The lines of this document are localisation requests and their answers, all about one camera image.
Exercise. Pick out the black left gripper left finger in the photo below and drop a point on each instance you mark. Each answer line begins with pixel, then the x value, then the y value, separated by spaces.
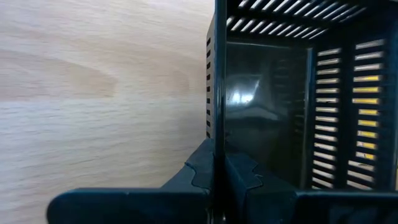
pixel 174 205

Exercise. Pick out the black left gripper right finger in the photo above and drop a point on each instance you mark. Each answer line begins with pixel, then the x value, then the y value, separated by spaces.
pixel 280 208

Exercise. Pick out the black slotted plastic basket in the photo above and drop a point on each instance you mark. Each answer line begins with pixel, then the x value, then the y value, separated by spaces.
pixel 264 109

